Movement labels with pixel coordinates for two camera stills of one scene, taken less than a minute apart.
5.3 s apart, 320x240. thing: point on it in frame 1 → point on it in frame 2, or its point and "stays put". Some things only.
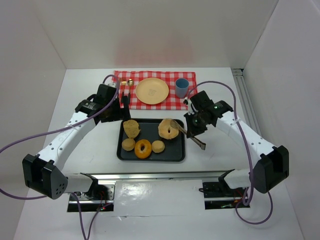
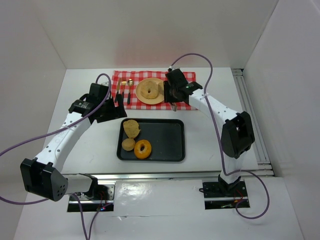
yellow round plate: x=152 y=91 stays put
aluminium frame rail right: x=246 y=100 stays put
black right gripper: x=194 y=124 → x=169 y=92
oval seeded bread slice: x=131 y=128 stays put
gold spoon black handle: x=130 y=83 stays put
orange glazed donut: x=145 y=153 stays put
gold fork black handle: x=124 y=83 stays put
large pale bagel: x=163 y=128 → x=153 y=87
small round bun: x=158 y=146 → x=161 y=87
